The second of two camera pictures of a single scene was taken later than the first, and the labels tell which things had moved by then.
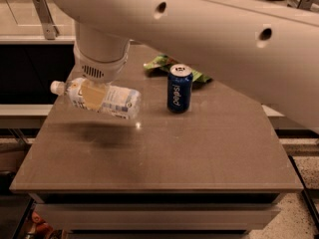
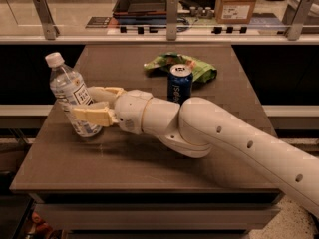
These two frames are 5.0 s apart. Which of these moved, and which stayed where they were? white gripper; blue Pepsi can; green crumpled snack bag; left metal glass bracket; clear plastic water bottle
Moved: clear plastic water bottle; white gripper
Stayed: green crumpled snack bag; blue Pepsi can; left metal glass bracket
